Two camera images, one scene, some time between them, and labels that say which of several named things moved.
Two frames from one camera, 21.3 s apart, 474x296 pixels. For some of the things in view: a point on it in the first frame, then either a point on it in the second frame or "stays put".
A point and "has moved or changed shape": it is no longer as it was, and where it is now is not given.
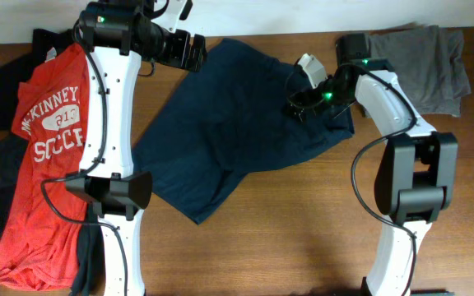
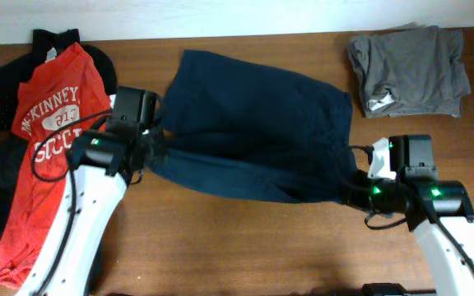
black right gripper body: x=313 y=98 to x=369 y=194
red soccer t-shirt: x=42 y=227 stays put
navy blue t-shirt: x=206 y=117 has moved or changed shape
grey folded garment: x=429 y=62 stays put
